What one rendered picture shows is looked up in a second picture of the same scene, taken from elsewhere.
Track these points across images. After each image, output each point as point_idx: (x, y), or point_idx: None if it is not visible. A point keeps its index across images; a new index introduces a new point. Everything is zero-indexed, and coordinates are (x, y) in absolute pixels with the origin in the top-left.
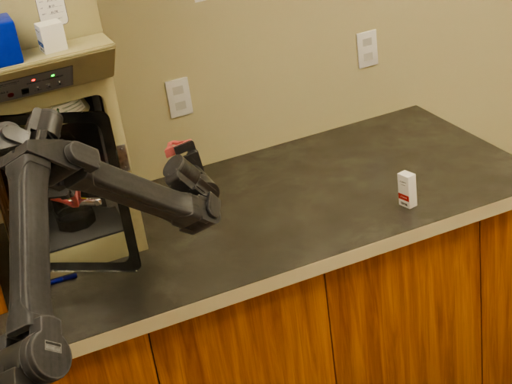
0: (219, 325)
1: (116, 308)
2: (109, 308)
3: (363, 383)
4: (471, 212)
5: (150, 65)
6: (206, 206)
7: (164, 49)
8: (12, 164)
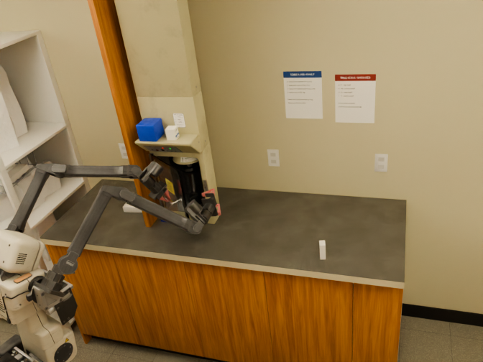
0: (213, 270)
1: (176, 246)
2: (175, 243)
3: (282, 324)
4: (342, 276)
5: (261, 140)
6: (193, 225)
7: (269, 134)
8: (99, 191)
